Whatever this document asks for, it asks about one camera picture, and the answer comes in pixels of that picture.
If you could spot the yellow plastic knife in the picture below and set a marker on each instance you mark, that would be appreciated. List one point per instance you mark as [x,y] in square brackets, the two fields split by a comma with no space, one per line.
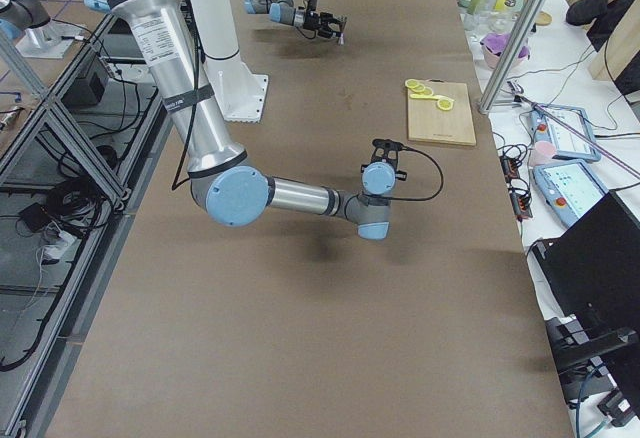
[432,97]

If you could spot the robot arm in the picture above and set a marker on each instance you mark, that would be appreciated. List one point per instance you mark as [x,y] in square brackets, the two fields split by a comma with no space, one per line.
[285,12]
[191,50]

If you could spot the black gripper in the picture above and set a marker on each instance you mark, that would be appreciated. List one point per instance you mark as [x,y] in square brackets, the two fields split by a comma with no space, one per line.
[317,24]

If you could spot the bamboo cutting board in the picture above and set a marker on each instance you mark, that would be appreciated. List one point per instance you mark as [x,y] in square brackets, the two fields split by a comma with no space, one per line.
[427,123]

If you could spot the person in dark jacket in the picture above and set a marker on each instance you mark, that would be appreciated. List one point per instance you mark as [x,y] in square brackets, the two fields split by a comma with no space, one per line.
[601,15]

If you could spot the aluminium frame post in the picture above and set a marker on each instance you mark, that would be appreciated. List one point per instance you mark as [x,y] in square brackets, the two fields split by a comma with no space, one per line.
[516,41]

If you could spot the black monitor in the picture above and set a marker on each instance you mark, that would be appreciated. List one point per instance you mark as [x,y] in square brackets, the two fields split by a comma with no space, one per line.
[593,273]

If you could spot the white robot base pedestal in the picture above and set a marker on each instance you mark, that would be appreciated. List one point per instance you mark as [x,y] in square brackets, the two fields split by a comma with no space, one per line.
[239,92]

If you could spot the purple cloth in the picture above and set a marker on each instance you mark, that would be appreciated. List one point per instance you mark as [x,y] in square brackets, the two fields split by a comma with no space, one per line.
[496,43]

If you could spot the blue teach pendant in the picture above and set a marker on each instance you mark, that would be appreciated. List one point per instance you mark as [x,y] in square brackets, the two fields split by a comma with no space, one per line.
[568,145]
[570,188]

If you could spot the pink cup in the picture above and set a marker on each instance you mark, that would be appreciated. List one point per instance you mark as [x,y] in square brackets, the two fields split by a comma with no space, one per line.
[542,152]

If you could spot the pink bowl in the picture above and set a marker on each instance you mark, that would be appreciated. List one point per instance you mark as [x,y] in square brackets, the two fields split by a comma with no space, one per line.
[492,60]

